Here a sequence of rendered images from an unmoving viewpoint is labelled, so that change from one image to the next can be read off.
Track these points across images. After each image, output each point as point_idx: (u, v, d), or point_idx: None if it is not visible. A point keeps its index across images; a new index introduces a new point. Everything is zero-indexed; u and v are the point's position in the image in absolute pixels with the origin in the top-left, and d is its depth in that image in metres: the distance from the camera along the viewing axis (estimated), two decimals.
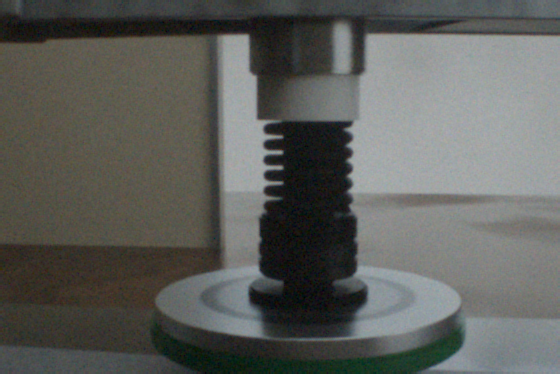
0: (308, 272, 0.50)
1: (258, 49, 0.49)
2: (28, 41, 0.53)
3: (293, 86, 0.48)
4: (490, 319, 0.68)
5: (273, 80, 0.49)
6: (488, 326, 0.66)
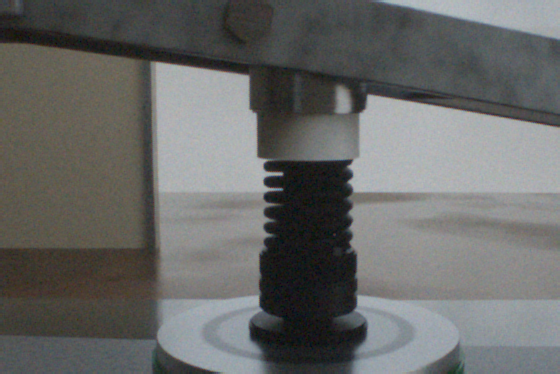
0: (308, 309, 0.51)
1: (258, 88, 0.49)
2: None
3: (293, 126, 0.49)
4: (433, 301, 0.75)
5: (273, 119, 0.49)
6: (431, 307, 0.72)
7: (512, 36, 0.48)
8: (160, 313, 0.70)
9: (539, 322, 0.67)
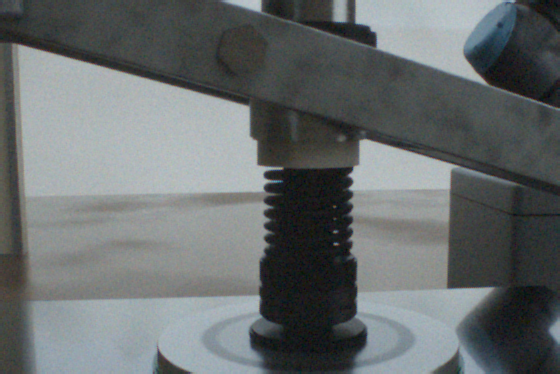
0: (308, 317, 0.51)
1: (258, 116, 0.50)
2: None
3: None
4: (180, 298, 0.76)
5: None
6: (173, 304, 0.73)
7: (502, 98, 0.49)
8: None
9: None
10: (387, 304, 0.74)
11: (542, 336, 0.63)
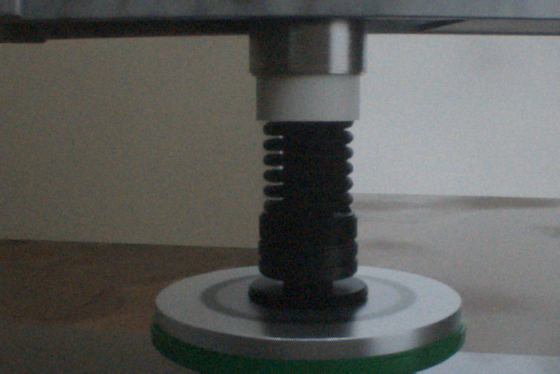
0: (308, 272, 0.50)
1: (258, 49, 0.49)
2: (28, 41, 0.53)
3: (293, 86, 0.48)
4: (470, 354, 0.58)
5: (273, 80, 0.49)
6: (463, 363, 0.56)
7: None
8: (131, 352, 0.59)
9: None
10: None
11: None
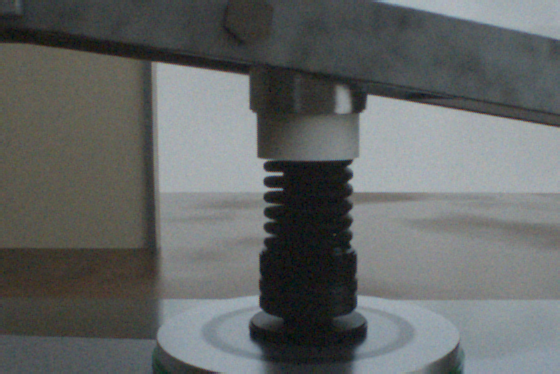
0: (308, 309, 0.51)
1: (258, 88, 0.49)
2: None
3: (293, 126, 0.49)
4: (435, 301, 0.75)
5: (273, 119, 0.49)
6: (433, 307, 0.72)
7: (512, 36, 0.48)
8: (162, 313, 0.70)
9: (541, 322, 0.67)
10: None
11: None
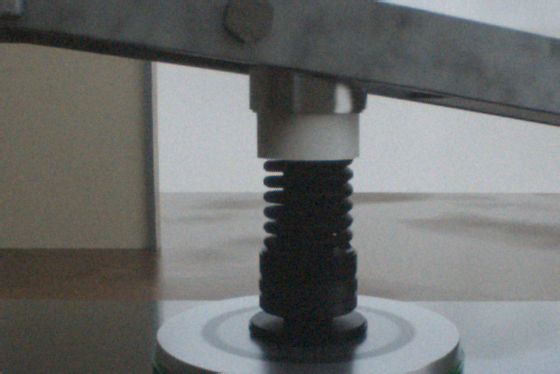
0: (308, 309, 0.51)
1: (258, 88, 0.49)
2: None
3: (293, 126, 0.49)
4: (429, 302, 0.74)
5: (273, 119, 0.49)
6: (427, 308, 0.72)
7: (512, 36, 0.48)
8: (154, 314, 0.70)
9: (535, 324, 0.66)
10: None
11: None
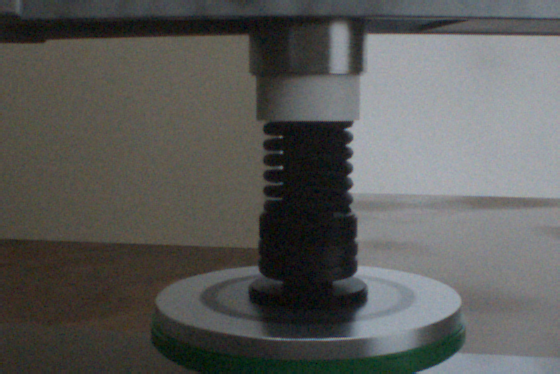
0: (308, 272, 0.50)
1: (258, 49, 0.49)
2: (28, 41, 0.53)
3: (293, 86, 0.48)
4: (464, 355, 0.58)
5: (273, 80, 0.49)
6: (457, 364, 0.56)
7: None
8: (125, 352, 0.59)
9: None
10: None
11: None
